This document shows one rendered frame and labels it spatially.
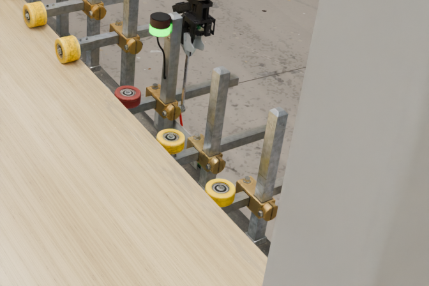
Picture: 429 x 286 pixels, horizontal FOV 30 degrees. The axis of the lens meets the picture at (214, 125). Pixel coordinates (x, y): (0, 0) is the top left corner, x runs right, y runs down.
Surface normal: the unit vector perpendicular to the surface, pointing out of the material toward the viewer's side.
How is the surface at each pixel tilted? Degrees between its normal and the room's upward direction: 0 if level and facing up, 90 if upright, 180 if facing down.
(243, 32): 0
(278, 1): 0
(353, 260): 90
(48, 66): 0
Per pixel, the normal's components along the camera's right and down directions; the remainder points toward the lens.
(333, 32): -0.83, 0.25
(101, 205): 0.11, -0.81
